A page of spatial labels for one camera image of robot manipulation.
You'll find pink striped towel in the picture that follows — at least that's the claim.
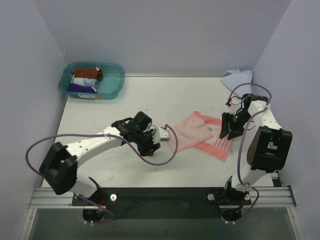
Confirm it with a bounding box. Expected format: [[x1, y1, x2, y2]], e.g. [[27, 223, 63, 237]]
[[168, 111, 235, 162]]

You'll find purple rolled towel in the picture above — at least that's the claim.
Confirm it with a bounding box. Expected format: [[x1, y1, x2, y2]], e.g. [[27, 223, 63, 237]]
[[67, 83, 97, 93]]

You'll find light blue towel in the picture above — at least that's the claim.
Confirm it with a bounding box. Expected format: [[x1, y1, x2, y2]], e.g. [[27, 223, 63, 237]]
[[220, 68, 253, 91]]

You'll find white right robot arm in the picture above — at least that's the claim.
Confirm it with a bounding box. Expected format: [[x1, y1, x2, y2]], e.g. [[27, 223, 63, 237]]
[[216, 93, 293, 206]]

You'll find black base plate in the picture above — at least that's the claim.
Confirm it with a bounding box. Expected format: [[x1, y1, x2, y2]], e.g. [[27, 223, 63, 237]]
[[71, 187, 251, 220]]

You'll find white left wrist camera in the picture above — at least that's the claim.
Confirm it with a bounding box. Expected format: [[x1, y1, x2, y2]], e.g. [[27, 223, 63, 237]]
[[152, 127, 171, 144]]

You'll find brown rolled towel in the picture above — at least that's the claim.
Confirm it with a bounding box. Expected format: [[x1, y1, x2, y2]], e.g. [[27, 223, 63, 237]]
[[74, 68, 103, 81]]

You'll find teal plastic bin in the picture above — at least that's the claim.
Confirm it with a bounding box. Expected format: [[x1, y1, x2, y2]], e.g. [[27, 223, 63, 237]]
[[58, 62, 125, 100]]

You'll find white blue rolled towel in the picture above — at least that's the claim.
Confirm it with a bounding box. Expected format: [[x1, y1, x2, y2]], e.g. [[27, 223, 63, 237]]
[[71, 77, 99, 88]]

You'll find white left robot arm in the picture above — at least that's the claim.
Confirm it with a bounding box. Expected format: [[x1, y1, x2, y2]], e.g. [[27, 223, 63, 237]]
[[39, 111, 163, 206]]

